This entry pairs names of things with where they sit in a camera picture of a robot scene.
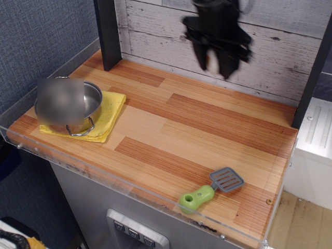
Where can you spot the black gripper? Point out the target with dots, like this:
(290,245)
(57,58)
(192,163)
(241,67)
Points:
(216,27)

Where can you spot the plush sushi roll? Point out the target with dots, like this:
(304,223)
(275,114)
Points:
(212,63)

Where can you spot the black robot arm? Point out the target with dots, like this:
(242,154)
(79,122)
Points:
(217,39)

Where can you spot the yellow folded cloth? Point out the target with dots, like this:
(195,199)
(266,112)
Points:
(110,109)

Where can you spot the green grey toy spatula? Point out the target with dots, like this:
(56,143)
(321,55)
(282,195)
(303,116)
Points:
(225,180)

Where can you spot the stainless steel pot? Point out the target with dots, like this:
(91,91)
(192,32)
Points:
(69,106)

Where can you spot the white ribbed side unit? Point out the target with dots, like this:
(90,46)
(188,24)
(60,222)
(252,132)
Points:
(309,174)

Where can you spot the clear acrylic table guard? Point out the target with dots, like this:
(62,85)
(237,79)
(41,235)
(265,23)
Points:
(171,133)

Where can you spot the grey cabinet with dispenser panel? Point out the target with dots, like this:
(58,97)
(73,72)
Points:
(111,219)

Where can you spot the yellow black object bottom left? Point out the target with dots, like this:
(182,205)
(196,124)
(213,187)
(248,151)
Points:
(20,241)

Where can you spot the dark right frame post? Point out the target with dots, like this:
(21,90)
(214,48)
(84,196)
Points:
(313,78)

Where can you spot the dark frame post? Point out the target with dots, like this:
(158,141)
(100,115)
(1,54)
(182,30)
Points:
(105,13)
(313,78)

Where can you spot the dark left frame post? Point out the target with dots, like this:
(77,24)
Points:
(105,13)

